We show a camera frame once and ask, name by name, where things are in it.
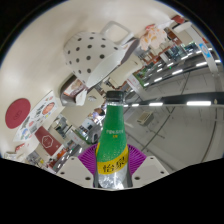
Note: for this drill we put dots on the group of ceiling lights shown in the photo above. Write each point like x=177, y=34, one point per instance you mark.
x=198, y=103

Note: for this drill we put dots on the ceiling air conditioner unit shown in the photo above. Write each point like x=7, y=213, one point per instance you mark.
x=145, y=118

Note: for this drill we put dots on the group of beige chairs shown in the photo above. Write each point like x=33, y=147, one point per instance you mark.
x=71, y=115

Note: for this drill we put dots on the red sauce packet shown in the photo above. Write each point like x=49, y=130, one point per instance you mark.
x=20, y=147

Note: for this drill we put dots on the crumpled food wrapper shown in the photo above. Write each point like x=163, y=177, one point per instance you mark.
x=152, y=36

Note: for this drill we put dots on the white paper napkin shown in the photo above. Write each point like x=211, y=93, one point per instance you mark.
x=81, y=97

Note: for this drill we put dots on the white polka-dot mug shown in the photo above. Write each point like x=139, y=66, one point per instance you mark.
x=90, y=55

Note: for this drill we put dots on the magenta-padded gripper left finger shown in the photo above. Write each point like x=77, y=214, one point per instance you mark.
x=74, y=170

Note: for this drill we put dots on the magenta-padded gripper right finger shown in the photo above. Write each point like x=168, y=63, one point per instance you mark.
x=150, y=170

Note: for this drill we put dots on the green-labelled clear drink bottle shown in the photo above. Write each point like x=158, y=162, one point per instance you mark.
x=112, y=143

